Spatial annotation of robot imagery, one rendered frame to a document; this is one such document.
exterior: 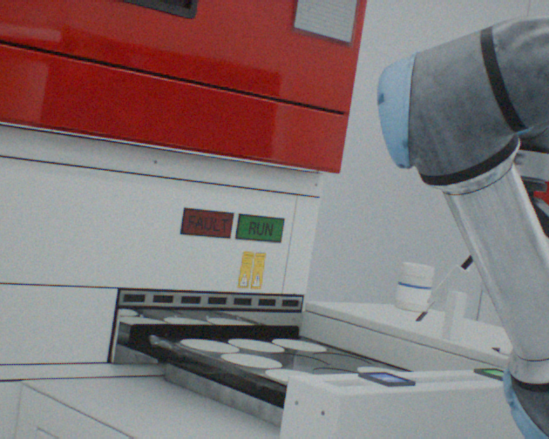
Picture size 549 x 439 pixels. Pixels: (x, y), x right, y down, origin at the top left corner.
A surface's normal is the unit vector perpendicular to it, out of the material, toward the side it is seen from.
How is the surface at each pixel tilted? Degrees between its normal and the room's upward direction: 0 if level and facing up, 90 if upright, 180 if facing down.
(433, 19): 90
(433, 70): 67
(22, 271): 90
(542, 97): 116
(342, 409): 90
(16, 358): 90
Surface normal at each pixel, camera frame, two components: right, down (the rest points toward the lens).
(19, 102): 0.68, 0.14
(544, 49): 0.12, -0.25
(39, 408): -0.72, -0.07
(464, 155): -0.06, 0.43
